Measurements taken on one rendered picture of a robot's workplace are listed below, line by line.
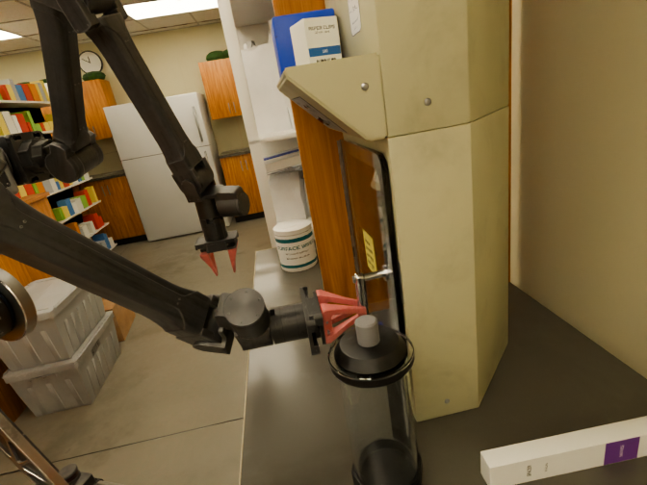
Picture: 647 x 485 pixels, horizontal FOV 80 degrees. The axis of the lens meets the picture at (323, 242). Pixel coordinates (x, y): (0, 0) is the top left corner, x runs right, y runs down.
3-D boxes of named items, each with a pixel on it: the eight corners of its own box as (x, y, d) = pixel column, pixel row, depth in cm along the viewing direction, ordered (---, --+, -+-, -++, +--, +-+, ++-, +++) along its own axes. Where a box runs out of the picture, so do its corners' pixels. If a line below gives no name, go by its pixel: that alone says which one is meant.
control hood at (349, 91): (341, 126, 79) (334, 74, 76) (388, 138, 49) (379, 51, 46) (286, 137, 78) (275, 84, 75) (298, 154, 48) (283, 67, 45)
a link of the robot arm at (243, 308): (210, 300, 67) (195, 350, 62) (190, 269, 57) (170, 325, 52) (279, 308, 66) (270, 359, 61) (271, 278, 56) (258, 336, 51)
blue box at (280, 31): (332, 73, 73) (324, 20, 70) (342, 68, 64) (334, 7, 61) (280, 82, 73) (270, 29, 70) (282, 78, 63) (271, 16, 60)
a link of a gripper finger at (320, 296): (358, 280, 65) (303, 291, 64) (370, 305, 59) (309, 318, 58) (361, 313, 68) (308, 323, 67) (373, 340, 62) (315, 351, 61)
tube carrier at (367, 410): (427, 445, 60) (415, 325, 52) (424, 514, 50) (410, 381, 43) (357, 437, 63) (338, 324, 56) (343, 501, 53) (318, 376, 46)
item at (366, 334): (410, 343, 53) (406, 300, 50) (405, 392, 44) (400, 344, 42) (345, 341, 55) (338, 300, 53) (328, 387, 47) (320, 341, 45)
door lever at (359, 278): (391, 318, 64) (386, 308, 66) (388, 269, 59) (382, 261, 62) (359, 325, 63) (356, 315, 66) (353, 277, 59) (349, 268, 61)
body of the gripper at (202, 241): (238, 244, 95) (230, 216, 93) (195, 252, 94) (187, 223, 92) (239, 236, 101) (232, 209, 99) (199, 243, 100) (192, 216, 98)
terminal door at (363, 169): (366, 307, 93) (342, 137, 79) (411, 396, 64) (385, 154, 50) (363, 308, 93) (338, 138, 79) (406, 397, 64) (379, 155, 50)
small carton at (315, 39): (327, 68, 58) (321, 24, 56) (343, 63, 54) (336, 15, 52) (297, 73, 57) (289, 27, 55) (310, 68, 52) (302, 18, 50)
